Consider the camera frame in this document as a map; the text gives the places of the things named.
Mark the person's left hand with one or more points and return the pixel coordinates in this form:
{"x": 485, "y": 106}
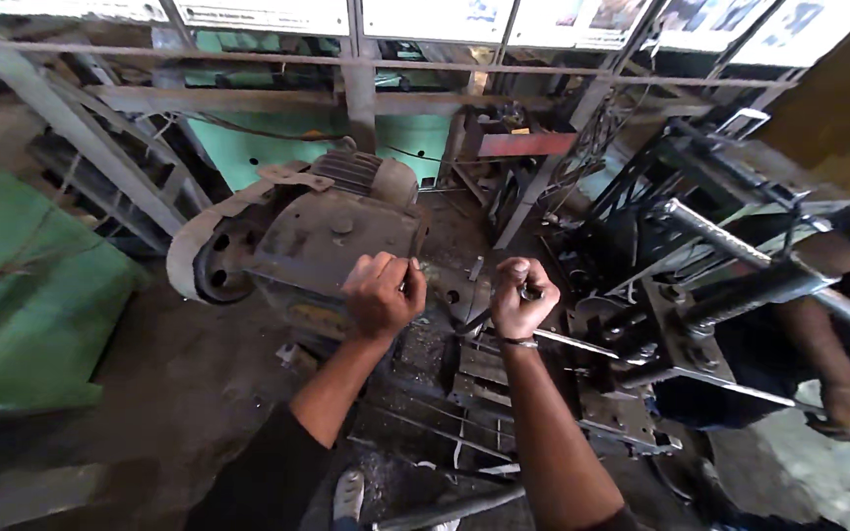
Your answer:
{"x": 381, "y": 304}

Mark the person's right hand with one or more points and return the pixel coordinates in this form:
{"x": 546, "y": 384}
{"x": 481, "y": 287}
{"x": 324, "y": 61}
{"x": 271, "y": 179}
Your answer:
{"x": 516, "y": 315}

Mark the person's left fingers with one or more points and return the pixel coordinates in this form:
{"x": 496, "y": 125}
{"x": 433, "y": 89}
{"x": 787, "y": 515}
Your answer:
{"x": 378, "y": 268}

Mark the person's left thumb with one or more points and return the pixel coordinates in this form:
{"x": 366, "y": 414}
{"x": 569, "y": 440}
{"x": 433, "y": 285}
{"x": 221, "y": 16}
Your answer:
{"x": 416, "y": 286}

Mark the person's right fingers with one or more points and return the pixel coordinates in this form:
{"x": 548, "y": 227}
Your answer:
{"x": 544, "y": 285}

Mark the person's right thumb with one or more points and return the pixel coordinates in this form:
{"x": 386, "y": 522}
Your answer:
{"x": 517, "y": 270}

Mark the dark metal rod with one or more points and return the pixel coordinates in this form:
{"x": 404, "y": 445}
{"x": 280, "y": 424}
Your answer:
{"x": 531, "y": 293}

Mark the person's left forearm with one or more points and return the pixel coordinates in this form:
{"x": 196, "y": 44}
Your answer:
{"x": 344, "y": 394}

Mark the person's right forearm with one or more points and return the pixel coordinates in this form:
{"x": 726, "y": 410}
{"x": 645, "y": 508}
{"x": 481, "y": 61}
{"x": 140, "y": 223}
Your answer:
{"x": 550, "y": 431}

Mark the brown electric motor machine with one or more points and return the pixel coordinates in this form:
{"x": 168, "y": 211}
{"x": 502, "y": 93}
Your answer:
{"x": 322, "y": 228}

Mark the slotted metal machine base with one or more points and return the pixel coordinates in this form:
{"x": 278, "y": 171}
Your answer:
{"x": 488, "y": 376}

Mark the red metal tray shelf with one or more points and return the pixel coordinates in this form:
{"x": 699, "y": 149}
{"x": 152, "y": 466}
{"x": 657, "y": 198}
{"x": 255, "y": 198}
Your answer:
{"x": 525, "y": 144}

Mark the green machine panel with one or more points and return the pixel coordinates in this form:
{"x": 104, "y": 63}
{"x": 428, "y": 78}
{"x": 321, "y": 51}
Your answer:
{"x": 237, "y": 144}

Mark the belt guard with pulley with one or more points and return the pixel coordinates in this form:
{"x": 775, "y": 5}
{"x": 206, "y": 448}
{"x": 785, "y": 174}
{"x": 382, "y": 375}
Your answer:
{"x": 187, "y": 258}

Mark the steel machine with thick pipes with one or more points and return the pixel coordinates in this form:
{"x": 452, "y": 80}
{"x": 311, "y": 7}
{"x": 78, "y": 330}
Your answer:
{"x": 749, "y": 295}

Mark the long grey metal pipe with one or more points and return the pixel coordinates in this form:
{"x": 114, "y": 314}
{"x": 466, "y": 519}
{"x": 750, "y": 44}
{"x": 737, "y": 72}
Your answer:
{"x": 462, "y": 509}

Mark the grey diagonal metal beam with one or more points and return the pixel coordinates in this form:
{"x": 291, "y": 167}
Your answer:
{"x": 93, "y": 140}

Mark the green metal cabinet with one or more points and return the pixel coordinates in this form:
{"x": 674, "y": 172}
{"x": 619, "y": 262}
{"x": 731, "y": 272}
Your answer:
{"x": 26, "y": 310}

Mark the grey metal bracket plate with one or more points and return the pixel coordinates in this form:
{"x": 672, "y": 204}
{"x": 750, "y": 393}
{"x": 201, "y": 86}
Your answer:
{"x": 469, "y": 287}

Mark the grey vertical metal post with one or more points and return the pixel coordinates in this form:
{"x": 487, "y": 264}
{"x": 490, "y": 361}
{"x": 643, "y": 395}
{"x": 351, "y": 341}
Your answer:
{"x": 361, "y": 96}

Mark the black metal frame machine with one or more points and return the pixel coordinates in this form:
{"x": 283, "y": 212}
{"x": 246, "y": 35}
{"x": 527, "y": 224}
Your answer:
{"x": 727, "y": 166}

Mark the large window with metal frame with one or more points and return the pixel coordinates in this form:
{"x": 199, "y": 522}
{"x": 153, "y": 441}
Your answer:
{"x": 440, "y": 20}

